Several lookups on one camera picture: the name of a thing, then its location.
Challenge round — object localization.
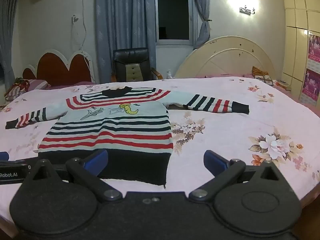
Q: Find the wall lamp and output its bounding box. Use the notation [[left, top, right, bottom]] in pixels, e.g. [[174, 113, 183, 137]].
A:
[[239, 5, 256, 15]]

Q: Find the white cable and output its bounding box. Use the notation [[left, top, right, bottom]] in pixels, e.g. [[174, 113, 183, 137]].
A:
[[71, 0, 91, 67]]

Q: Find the dark window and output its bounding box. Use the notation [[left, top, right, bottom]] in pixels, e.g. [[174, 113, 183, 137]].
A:
[[151, 0, 196, 46]]

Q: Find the striped knit sweater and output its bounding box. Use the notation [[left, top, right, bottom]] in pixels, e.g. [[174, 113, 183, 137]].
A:
[[5, 86, 250, 189]]

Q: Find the wide grey curtain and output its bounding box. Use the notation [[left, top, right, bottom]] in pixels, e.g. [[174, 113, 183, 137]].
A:
[[93, 0, 157, 83]]

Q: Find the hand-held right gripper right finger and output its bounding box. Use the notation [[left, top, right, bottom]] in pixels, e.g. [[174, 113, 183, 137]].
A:
[[189, 150, 290, 203]]

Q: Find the pink pillow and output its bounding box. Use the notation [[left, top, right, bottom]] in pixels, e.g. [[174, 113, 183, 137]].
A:
[[28, 79, 51, 91]]

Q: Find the grey pleated curtain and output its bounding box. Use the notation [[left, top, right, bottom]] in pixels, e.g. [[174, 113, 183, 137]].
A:
[[0, 0, 20, 100]]

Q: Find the floral pink bed sheet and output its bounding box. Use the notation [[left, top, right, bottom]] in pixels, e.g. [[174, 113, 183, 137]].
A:
[[0, 74, 320, 225]]

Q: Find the red heart-shaped headboard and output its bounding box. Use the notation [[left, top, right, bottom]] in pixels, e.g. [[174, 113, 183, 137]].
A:
[[22, 49, 97, 87]]

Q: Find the black leather chair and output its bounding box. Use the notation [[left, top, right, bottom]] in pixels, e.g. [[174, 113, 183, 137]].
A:
[[112, 47, 163, 83]]

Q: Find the striped pillow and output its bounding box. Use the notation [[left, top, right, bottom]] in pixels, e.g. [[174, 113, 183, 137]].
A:
[[4, 77, 33, 103]]

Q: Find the cream round headboard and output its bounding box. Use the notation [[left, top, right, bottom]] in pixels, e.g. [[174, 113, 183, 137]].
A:
[[174, 35, 277, 79]]

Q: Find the cream wardrobe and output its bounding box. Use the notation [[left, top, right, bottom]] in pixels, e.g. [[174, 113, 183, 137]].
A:
[[279, 0, 320, 101]]

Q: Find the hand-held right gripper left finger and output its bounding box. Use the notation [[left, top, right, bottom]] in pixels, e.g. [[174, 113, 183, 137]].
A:
[[21, 149, 123, 203]]

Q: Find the pink wall poster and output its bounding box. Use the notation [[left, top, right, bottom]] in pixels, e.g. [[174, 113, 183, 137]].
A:
[[307, 34, 320, 62], [301, 67, 320, 98]]

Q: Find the tied grey curtain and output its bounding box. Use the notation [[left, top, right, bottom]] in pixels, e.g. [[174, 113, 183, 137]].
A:
[[188, 0, 213, 51]]

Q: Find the orange patterned cloth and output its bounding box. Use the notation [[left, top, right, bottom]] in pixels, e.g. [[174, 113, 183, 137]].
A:
[[251, 66, 271, 78]]

